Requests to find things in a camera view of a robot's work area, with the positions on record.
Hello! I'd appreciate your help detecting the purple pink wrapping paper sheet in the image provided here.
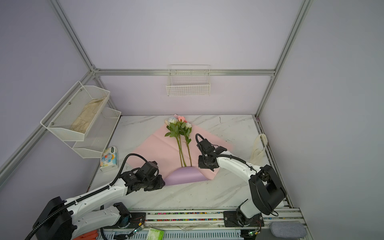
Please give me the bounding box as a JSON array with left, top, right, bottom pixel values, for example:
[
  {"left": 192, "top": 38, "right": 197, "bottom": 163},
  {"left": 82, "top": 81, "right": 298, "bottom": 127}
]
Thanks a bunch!
[{"left": 120, "top": 116, "right": 233, "bottom": 186}]

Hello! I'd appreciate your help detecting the white blue fake flower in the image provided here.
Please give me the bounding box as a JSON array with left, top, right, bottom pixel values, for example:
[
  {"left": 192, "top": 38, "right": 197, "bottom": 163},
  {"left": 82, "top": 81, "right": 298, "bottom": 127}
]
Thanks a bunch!
[{"left": 165, "top": 117, "right": 181, "bottom": 162}]

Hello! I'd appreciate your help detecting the red pink fake rose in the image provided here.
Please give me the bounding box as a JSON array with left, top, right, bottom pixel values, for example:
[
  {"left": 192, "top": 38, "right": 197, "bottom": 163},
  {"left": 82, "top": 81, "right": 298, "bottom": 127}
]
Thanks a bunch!
[{"left": 178, "top": 116, "right": 187, "bottom": 125}]

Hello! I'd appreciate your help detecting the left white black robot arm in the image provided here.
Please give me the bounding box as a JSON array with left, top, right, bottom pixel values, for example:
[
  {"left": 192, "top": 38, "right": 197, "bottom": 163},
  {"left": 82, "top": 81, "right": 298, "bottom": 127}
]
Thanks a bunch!
[{"left": 26, "top": 161, "right": 165, "bottom": 240}]

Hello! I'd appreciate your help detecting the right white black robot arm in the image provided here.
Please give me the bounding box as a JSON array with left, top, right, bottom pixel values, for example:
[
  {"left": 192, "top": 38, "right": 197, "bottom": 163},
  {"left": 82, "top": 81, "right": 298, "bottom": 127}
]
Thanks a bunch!
[{"left": 197, "top": 139, "right": 287, "bottom": 227}]

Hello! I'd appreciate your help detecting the colourful tissue pack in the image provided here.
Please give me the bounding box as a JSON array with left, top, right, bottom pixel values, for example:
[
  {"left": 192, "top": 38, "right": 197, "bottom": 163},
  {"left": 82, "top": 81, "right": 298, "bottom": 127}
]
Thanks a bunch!
[{"left": 100, "top": 146, "right": 118, "bottom": 172}]

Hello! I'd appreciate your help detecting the cream ribbon strip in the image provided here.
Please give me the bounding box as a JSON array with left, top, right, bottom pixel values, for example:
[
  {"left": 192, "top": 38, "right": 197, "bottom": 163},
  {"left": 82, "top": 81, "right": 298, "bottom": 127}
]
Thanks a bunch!
[{"left": 250, "top": 134, "right": 268, "bottom": 166}]

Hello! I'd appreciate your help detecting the green white label card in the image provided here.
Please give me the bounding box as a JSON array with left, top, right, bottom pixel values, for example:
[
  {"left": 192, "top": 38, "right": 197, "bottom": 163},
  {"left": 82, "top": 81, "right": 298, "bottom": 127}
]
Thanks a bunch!
[{"left": 146, "top": 228, "right": 165, "bottom": 240}]

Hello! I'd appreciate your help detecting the lower white mesh shelf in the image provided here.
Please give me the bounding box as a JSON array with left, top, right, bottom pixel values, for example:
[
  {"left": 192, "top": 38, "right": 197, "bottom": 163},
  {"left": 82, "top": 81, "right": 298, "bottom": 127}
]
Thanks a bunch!
[{"left": 72, "top": 107, "right": 121, "bottom": 159}]

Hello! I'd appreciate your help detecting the white mesh shelf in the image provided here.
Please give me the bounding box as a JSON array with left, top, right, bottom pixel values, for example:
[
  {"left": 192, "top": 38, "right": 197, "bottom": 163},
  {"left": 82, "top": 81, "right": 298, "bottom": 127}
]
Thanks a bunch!
[
  {"left": 72, "top": 107, "right": 121, "bottom": 159},
  {"left": 40, "top": 82, "right": 110, "bottom": 142}
]

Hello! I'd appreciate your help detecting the orange rubber glove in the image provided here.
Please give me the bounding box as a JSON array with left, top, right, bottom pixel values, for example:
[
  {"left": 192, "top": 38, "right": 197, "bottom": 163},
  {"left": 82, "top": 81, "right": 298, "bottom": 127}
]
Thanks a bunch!
[{"left": 73, "top": 230, "right": 99, "bottom": 240}]

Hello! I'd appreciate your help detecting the beige cloth in shelf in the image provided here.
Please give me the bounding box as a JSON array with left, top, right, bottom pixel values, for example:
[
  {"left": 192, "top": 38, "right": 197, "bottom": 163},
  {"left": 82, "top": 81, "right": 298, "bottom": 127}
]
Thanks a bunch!
[{"left": 70, "top": 98, "right": 105, "bottom": 134}]

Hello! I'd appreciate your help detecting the upper white mesh shelf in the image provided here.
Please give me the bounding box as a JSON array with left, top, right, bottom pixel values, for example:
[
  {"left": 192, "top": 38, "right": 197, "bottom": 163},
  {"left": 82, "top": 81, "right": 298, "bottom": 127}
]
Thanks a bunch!
[{"left": 40, "top": 82, "right": 110, "bottom": 142}]

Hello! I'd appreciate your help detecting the grey foam pad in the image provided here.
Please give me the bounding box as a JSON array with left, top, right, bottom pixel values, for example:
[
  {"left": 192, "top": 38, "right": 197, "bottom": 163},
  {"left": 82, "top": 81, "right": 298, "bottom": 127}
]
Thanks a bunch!
[{"left": 270, "top": 222, "right": 307, "bottom": 239}]

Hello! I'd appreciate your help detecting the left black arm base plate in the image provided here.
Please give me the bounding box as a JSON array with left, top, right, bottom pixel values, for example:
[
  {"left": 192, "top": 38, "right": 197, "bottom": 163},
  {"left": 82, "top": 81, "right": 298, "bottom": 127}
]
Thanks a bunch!
[{"left": 113, "top": 212, "right": 147, "bottom": 229}]

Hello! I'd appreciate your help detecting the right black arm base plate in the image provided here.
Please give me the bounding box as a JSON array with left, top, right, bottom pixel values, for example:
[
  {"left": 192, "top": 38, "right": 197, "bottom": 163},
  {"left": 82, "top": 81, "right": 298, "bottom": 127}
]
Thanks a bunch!
[{"left": 223, "top": 211, "right": 265, "bottom": 228}]

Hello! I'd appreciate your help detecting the white wire wall basket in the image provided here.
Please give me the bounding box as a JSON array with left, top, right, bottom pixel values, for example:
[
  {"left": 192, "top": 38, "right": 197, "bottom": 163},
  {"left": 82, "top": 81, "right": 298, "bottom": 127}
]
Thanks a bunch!
[{"left": 166, "top": 65, "right": 211, "bottom": 97}]

